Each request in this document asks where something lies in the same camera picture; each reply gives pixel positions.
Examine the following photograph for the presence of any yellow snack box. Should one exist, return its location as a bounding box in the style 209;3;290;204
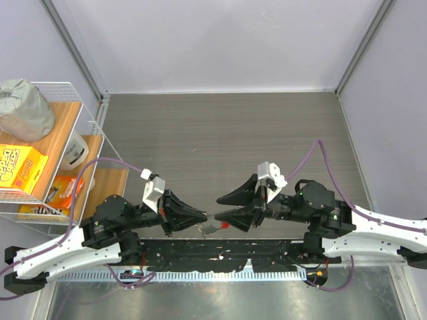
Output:
0;144;49;194

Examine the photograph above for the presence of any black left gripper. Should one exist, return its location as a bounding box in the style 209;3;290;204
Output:
121;189;209;236

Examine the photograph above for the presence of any white pump bottle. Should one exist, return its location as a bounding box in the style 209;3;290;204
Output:
61;131;89;170

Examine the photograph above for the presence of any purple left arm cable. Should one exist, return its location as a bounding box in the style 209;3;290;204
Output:
0;157;157;301

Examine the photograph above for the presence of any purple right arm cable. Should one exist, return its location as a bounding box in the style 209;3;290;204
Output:
286;139;427;293

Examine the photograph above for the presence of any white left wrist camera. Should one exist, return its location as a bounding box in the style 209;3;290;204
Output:
140;169;165;213

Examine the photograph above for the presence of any orange snack box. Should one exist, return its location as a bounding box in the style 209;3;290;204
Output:
46;175;84;209

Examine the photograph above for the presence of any yellow black candy bag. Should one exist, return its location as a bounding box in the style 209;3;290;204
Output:
19;205;69;216

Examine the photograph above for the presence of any grey crumpled bag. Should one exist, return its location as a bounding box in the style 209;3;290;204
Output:
1;79;56;143

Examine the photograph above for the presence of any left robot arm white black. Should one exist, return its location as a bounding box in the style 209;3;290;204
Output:
3;190;207;296

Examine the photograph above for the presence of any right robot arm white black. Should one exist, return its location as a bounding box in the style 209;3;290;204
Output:
215;174;426;269

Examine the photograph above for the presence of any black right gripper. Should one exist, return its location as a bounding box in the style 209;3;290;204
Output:
215;172;312;231

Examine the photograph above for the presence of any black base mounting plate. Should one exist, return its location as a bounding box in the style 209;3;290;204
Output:
140;239;341;273

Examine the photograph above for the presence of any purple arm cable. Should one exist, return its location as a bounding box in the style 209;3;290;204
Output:
286;139;427;293
0;157;157;301

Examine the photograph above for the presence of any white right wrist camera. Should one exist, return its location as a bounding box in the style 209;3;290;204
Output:
257;161;288;203

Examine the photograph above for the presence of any white wire shelf rack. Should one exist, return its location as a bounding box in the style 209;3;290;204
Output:
1;82;129;232

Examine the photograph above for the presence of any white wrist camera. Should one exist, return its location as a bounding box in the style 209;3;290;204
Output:
257;161;288;203
140;169;165;213

